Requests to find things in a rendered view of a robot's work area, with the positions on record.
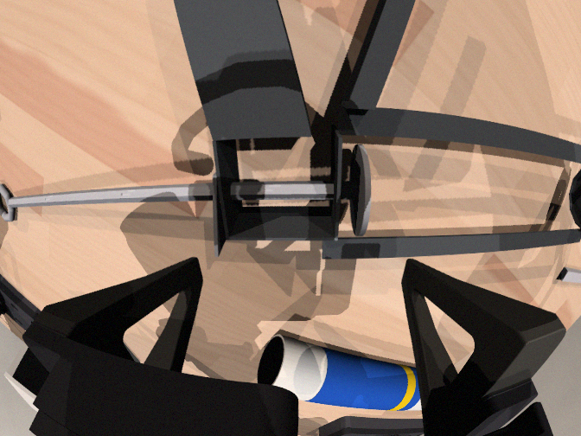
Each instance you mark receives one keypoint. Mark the blue cartridge tube with yellow stripe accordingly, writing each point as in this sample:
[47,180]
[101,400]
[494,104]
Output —
[326,376]

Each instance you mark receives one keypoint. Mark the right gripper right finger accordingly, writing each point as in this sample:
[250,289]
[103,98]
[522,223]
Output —
[512,341]

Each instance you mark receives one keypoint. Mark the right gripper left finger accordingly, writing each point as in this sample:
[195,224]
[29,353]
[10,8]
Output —
[99,319]

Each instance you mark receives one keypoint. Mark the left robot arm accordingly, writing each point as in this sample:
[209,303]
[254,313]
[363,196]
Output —
[15,308]

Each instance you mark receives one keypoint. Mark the grey flat bar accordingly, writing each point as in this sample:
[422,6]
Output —
[570,275]

